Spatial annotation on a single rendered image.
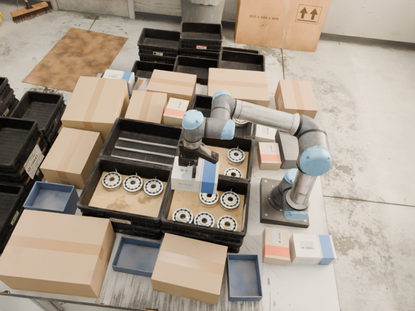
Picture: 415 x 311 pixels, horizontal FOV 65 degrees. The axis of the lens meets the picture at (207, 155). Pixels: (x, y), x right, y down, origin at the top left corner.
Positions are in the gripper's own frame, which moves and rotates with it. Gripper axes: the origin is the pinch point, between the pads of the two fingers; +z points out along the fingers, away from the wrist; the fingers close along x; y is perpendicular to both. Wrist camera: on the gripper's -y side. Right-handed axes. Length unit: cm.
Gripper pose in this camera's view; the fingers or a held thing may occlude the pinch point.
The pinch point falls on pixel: (195, 173)
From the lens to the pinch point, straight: 146.2
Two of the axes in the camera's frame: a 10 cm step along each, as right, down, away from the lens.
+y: -9.9, -1.1, 0.1
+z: -0.6, 6.2, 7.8
